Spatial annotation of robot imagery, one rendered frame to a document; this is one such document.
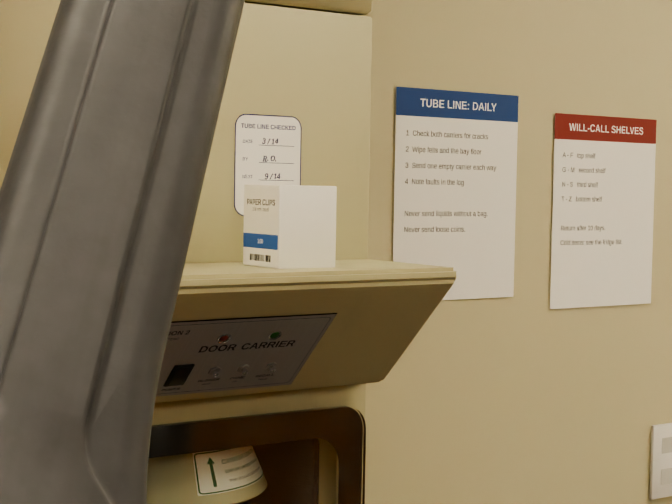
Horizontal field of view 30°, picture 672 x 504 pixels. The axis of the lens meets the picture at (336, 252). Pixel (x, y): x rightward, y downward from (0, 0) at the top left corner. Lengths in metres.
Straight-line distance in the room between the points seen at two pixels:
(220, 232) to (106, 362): 0.69
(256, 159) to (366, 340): 0.16
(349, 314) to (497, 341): 0.82
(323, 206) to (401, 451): 0.78
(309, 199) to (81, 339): 0.64
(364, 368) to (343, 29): 0.27
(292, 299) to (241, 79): 0.19
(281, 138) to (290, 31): 0.08
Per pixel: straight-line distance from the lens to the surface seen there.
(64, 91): 0.31
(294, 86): 1.00
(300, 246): 0.91
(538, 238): 1.77
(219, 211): 0.97
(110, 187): 0.30
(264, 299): 0.86
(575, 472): 1.87
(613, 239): 1.88
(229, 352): 0.90
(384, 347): 0.99
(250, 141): 0.98
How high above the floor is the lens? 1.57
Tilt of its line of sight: 3 degrees down
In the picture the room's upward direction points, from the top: 1 degrees clockwise
